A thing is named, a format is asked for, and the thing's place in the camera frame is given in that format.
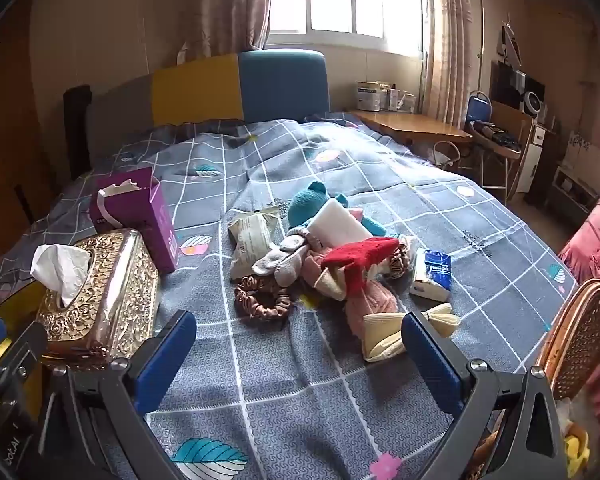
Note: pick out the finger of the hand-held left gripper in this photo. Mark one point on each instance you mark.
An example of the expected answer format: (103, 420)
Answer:
(22, 360)

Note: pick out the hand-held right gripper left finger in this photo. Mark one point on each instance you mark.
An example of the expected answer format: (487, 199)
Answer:
(165, 355)

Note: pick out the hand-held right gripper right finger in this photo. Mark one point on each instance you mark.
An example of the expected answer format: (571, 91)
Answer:
(430, 360)

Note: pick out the cream gauze cloth roll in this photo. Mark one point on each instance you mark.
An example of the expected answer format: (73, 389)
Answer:
(380, 335)

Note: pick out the pink fuzzy cloth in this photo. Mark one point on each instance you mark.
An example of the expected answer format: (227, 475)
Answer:
(372, 307)
(315, 265)

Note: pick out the brown satin scrunchie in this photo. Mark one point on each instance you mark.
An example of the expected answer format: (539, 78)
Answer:
(275, 310)

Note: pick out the cream knitted cloth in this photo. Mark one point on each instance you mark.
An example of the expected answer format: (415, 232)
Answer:
(330, 285)

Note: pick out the red knitted cloth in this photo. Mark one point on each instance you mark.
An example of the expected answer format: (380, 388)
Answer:
(360, 255)

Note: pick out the white knitted sock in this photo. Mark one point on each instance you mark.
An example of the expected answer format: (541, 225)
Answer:
(285, 262)

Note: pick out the teal plush toy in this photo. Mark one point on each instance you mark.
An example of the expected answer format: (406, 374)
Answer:
(305, 205)

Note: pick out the gold ornate tissue box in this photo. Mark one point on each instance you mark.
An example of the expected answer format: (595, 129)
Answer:
(110, 290)

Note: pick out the white tissue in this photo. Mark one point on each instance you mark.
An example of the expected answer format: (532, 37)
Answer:
(60, 270)

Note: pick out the grey printed blanket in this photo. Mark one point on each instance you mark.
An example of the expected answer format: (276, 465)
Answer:
(280, 400)

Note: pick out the purple tissue box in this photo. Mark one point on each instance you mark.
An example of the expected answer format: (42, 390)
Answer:
(155, 225)

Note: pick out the beige snack packet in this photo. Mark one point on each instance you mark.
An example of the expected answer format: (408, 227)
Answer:
(250, 240)

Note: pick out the rattan chair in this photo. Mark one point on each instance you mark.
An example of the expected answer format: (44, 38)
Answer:
(580, 330)

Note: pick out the white foam block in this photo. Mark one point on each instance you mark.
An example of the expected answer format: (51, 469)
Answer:
(337, 225)

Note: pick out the yellow toy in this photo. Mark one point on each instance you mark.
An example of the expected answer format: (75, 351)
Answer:
(577, 447)

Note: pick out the pink ruffled bedding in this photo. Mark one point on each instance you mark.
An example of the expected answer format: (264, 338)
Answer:
(595, 245)

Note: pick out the white cabinet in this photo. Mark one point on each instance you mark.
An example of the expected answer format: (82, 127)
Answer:
(532, 160)

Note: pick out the wooden wardrobe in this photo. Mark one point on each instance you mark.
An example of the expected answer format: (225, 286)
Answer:
(10, 135)

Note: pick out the wooden desk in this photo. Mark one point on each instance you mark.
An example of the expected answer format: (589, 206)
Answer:
(410, 125)

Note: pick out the wooden folding table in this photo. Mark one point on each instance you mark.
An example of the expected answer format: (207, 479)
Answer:
(505, 125)

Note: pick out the blue chair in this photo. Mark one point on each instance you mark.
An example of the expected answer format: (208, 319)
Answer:
(476, 107)

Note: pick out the grey yellow blue headboard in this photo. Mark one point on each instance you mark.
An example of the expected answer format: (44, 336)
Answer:
(205, 90)

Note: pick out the white box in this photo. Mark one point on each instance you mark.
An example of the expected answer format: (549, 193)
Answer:
(369, 96)

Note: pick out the black speaker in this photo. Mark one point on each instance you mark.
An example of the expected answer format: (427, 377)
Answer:
(530, 95)

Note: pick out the pink curtain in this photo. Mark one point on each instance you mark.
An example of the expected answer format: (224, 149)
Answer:
(450, 35)
(230, 5)

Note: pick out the window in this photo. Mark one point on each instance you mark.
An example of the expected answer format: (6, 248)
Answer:
(350, 0)

